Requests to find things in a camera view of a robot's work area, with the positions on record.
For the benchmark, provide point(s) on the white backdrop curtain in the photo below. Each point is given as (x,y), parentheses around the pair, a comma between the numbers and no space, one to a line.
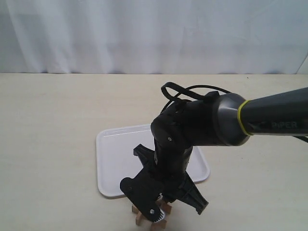
(154,36)

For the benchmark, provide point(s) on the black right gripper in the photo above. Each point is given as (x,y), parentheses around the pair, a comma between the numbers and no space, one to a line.
(164,171)

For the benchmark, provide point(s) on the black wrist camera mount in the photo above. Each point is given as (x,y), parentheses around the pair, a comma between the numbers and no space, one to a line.
(143,191)

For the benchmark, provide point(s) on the white plastic tray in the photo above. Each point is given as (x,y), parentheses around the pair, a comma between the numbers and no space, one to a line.
(115,159)

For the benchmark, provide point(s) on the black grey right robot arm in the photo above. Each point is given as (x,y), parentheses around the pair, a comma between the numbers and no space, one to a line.
(205,120)

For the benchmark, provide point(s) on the wooden notched stick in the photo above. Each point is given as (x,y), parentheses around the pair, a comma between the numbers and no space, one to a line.
(161,225)
(138,215)
(164,206)

